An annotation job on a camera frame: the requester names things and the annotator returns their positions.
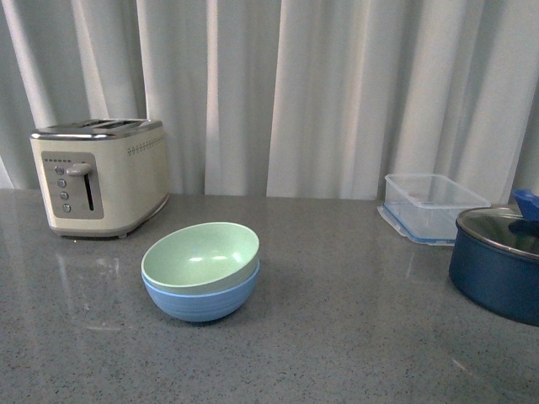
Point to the green bowl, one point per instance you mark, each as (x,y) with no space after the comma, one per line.
(203,258)

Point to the blue bowl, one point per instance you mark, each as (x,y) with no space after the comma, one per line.
(206,307)

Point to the white curtain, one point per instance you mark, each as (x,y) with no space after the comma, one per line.
(285,98)

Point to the clear container lid blue seal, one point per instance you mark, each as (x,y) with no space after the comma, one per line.
(400,228)

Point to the clear plastic container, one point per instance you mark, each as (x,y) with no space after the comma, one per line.
(428,204)

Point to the cream toaster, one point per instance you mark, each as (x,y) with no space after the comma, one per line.
(101,177)

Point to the blue saucepan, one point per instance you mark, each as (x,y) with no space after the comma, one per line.
(501,282)

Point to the glass pot lid blue knob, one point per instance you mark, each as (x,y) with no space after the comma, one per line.
(506,228)

